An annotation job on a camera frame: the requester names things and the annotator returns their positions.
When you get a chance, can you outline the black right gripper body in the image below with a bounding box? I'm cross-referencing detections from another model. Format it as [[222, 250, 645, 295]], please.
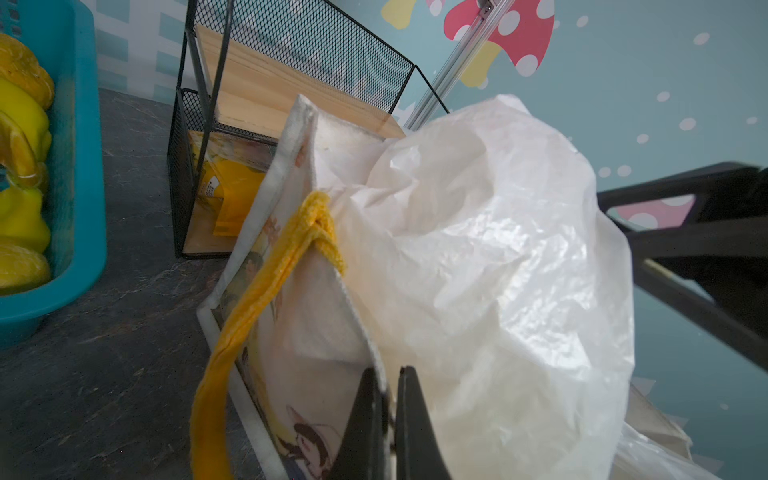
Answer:
[[597, 162, 767, 369]]

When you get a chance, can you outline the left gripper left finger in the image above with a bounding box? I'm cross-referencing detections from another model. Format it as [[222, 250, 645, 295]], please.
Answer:
[[328, 368, 390, 480]]

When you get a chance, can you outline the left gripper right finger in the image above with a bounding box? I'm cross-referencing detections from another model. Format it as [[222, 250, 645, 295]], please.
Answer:
[[395, 366, 451, 480]]

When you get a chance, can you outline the white canvas tote bag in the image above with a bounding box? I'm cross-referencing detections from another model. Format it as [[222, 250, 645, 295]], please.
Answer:
[[189, 94, 694, 480]]

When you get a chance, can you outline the white plastic grocery bag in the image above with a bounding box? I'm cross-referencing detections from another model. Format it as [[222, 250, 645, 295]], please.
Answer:
[[315, 95, 708, 479]]

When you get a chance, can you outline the yellow cracker box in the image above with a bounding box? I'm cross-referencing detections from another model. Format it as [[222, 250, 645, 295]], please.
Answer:
[[197, 132, 276, 237]]

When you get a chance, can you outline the black mesh wooden shelf rack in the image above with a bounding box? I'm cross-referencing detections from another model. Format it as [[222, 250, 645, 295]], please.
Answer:
[[167, 1, 420, 258]]

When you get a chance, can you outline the teal plastic fruit basket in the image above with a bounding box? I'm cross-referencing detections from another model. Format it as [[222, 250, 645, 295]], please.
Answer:
[[1, 1, 107, 348]]

